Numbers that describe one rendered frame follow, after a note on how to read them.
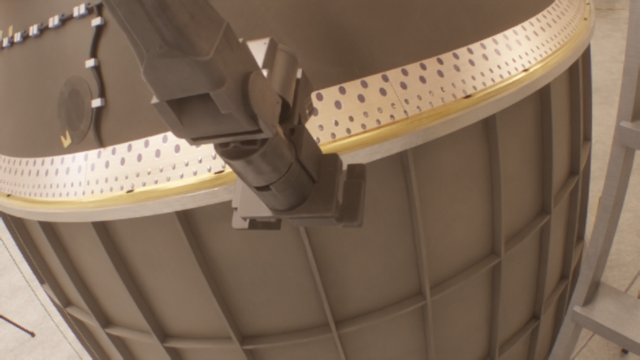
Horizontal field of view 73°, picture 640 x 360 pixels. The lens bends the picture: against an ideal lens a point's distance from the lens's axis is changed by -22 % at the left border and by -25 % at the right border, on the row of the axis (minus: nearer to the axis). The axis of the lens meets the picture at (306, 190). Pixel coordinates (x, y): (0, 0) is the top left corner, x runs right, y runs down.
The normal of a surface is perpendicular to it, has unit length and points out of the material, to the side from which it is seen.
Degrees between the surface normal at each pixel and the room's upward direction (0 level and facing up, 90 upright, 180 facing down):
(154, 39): 112
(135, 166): 43
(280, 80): 60
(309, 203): 30
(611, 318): 0
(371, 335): 90
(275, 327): 90
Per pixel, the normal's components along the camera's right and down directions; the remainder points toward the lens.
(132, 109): -0.22, 0.11
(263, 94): 0.94, -0.04
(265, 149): 0.71, 0.47
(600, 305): -0.24, -0.82
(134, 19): -0.16, 0.83
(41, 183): -0.41, -0.21
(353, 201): -0.34, -0.43
